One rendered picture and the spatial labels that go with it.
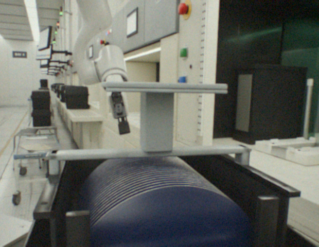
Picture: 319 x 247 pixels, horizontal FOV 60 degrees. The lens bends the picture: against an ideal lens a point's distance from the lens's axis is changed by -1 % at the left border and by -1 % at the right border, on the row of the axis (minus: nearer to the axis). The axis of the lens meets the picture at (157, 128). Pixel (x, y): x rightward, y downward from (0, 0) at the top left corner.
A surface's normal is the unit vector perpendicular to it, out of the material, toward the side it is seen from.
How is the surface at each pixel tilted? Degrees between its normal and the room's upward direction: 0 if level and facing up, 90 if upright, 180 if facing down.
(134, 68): 90
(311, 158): 90
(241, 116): 90
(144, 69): 90
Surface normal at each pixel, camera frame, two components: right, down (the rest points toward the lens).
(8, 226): 0.02, -0.99
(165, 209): 0.23, 0.16
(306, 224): -0.93, 0.04
